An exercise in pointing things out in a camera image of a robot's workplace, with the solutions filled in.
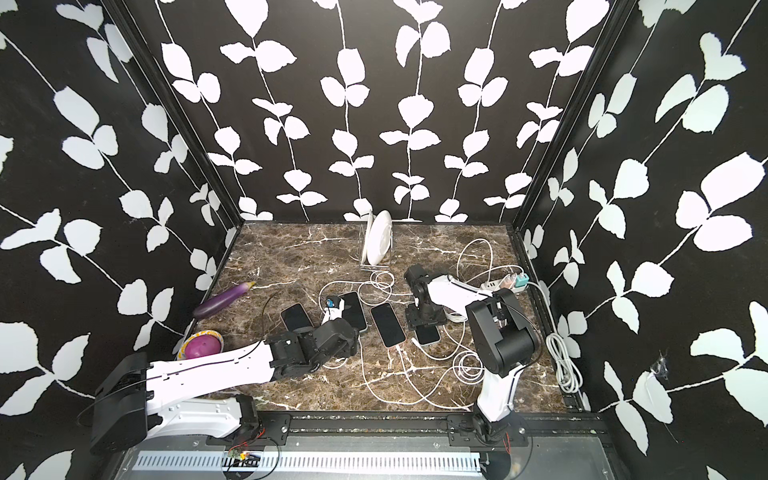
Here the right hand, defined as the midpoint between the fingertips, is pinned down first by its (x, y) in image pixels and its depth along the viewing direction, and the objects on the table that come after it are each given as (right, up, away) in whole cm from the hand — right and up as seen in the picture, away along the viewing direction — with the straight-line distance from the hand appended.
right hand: (420, 318), depth 94 cm
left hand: (-20, 0, -14) cm, 24 cm away
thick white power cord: (+41, -13, -11) cm, 44 cm away
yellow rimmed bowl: (-67, -5, -12) cm, 69 cm away
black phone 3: (+2, -4, -3) cm, 5 cm away
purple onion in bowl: (-62, -4, -13) cm, 63 cm away
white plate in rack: (-14, +25, +2) cm, 29 cm away
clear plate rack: (-15, +15, +13) cm, 25 cm away
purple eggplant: (-64, +6, +1) cm, 64 cm away
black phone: (-40, 0, 0) cm, 40 cm away
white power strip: (+26, +10, +7) cm, 28 cm away
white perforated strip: (-13, -28, -23) cm, 39 cm away
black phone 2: (-10, -2, 0) cm, 11 cm away
